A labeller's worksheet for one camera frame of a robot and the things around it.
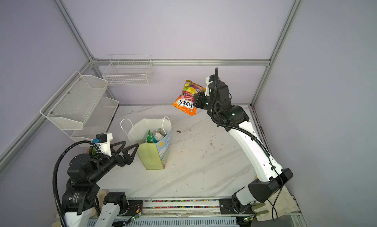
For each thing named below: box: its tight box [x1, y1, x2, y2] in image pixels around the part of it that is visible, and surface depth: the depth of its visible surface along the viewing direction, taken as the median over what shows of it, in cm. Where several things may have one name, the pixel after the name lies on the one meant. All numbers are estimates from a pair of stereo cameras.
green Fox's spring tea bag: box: [146, 129, 154, 143], surface depth 80 cm
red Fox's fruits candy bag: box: [172, 79, 207, 116], surface depth 70 cm
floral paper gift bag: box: [120, 115, 172, 171], surface depth 78 cm
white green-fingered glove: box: [251, 185, 300, 222], surface depth 73 cm
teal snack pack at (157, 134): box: [152, 127, 165, 142], surface depth 85 cm
